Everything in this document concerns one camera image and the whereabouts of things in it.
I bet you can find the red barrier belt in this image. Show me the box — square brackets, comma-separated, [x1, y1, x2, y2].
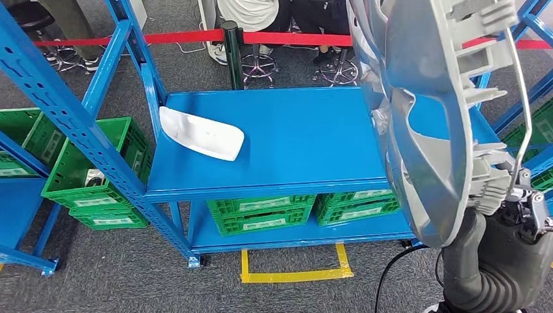
[32, 27, 552, 50]

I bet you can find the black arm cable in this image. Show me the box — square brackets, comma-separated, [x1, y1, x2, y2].
[373, 244, 446, 313]

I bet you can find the blue metal shelf rack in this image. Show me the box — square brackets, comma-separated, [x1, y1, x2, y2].
[0, 129, 61, 277]
[0, 0, 553, 269]

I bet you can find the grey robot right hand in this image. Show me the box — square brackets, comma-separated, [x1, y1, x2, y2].
[441, 166, 553, 303]

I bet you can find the silver plastic wheel hubcap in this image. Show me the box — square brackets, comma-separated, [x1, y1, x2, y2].
[345, 0, 534, 250]

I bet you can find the green plastic crate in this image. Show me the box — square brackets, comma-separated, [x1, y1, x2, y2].
[0, 108, 66, 178]
[530, 167, 553, 193]
[206, 194, 316, 217]
[313, 198, 400, 227]
[68, 203, 149, 231]
[42, 116, 152, 211]
[211, 205, 314, 237]
[317, 188, 395, 207]
[501, 97, 553, 160]

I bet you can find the white board panel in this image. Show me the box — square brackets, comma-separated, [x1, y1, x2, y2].
[129, 0, 149, 29]

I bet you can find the white floor cable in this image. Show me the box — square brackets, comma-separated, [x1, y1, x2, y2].
[175, 40, 208, 55]

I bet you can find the person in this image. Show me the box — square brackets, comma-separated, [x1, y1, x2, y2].
[37, 0, 102, 72]
[276, 0, 351, 66]
[207, 0, 282, 66]

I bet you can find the white plastic mirror cover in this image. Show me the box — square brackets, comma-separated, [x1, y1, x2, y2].
[158, 106, 246, 163]

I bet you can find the black barrier post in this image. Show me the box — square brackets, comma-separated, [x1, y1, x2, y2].
[221, 20, 245, 90]

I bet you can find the black stool chrome base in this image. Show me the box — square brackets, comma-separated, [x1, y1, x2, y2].
[241, 43, 278, 89]
[317, 47, 361, 86]
[6, 2, 83, 72]

